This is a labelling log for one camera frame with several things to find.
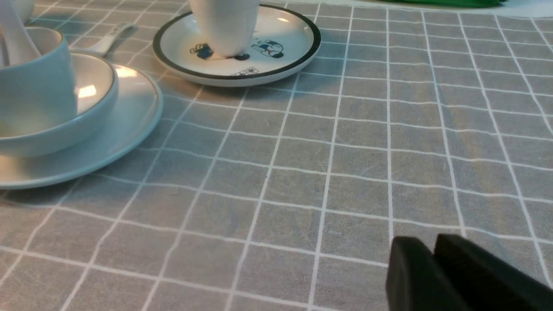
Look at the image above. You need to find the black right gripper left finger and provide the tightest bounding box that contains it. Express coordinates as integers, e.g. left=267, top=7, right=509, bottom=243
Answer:
left=386, top=236, right=469, bottom=311

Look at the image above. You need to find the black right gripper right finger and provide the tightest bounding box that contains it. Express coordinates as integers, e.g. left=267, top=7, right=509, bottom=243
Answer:
left=434, top=234, right=553, bottom=311

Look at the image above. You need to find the light blue ceramic bowl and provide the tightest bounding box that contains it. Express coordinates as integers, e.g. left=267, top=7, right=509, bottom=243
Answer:
left=0, top=52, right=119, bottom=158

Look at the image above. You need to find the light blue ceramic cup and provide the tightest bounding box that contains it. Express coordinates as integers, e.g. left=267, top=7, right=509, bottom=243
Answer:
left=0, top=26, right=78, bottom=136

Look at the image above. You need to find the light blue ceramic spoon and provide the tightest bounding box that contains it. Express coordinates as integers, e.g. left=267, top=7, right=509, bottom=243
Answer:
left=0, top=0, right=41, bottom=66

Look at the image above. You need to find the grey checked tablecloth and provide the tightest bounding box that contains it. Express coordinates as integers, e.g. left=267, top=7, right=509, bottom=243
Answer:
left=1, top=0, right=553, bottom=311

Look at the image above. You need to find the black rimmed white saucer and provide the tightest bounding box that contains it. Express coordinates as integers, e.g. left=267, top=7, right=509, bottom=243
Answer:
left=152, top=3, right=321, bottom=87

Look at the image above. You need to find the white black rimmed cup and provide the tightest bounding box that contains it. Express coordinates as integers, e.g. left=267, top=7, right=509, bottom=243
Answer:
left=190, top=0, right=260, bottom=60

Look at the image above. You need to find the light blue ceramic plate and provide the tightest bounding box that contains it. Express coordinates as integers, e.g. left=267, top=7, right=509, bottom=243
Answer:
left=0, top=64, right=163, bottom=190

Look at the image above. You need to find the white ceramic spoon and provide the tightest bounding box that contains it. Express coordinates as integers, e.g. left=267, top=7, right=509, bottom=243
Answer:
left=70, top=23, right=135, bottom=57

